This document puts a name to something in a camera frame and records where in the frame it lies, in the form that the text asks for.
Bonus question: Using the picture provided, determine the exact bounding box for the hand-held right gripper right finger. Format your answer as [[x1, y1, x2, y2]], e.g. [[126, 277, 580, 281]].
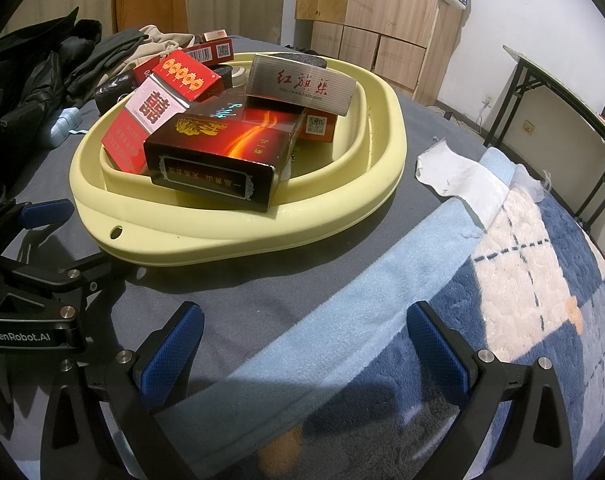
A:
[[406, 301, 574, 480]]

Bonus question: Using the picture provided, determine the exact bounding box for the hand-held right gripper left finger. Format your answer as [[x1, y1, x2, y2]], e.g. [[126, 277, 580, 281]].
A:
[[40, 302, 206, 480]]

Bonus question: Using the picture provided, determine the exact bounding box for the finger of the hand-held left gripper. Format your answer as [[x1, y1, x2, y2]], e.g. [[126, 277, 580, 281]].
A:
[[0, 199, 76, 261], [0, 250, 133, 318]]

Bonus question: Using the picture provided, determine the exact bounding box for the red and white box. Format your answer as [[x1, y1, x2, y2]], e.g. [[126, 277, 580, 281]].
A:
[[101, 72, 190, 175]]

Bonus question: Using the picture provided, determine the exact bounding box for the yellow plastic basin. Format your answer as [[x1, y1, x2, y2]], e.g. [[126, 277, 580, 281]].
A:
[[69, 51, 408, 267]]

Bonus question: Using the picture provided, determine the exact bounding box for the dark red flame-print box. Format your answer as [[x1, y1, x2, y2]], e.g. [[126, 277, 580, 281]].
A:
[[143, 97, 303, 213]]

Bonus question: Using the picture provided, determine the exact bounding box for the red box with gold dots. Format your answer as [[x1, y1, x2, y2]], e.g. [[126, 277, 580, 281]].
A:
[[152, 50, 223, 103]]

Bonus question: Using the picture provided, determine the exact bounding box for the red box with barcode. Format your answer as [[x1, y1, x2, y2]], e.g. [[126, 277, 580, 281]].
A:
[[132, 40, 234, 86]]

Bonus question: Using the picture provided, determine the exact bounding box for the orange-red box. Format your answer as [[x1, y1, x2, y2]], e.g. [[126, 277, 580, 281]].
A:
[[295, 110, 339, 143]]

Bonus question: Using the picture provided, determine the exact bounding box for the silver box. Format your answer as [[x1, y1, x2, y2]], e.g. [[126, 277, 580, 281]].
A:
[[245, 55, 358, 117]]

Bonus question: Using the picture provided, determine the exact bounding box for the light blue packet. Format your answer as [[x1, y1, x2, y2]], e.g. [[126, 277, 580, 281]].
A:
[[47, 107, 86, 148]]

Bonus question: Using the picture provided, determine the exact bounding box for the blue checkered rug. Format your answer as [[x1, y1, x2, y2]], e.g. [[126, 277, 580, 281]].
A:
[[147, 147, 605, 480]]

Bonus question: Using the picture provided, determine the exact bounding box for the black jacket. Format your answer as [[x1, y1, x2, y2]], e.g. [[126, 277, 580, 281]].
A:
[[0, 7, 103, 181]]

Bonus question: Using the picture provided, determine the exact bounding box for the black box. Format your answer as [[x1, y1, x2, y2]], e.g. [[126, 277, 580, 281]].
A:
[[93, 77, 136, 113]]

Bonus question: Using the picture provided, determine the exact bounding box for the grey-green garment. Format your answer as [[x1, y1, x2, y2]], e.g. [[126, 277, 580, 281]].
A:
[[65, 27, 156, 96]]

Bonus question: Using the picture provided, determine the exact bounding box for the white cloth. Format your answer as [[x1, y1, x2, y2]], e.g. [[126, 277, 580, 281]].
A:
[[415, 141, 510, 228]]

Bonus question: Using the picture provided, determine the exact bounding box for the beige garment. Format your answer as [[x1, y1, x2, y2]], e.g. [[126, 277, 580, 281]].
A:
[[137, 24, 196, 58]]

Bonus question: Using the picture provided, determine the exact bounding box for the black folding table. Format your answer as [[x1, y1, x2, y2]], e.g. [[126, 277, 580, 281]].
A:
[[482, 45, 605, 233]]

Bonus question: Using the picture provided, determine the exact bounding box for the wooden wardrobe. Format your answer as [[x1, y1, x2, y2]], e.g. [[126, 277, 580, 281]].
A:
[[295, 0, 475, 106]]

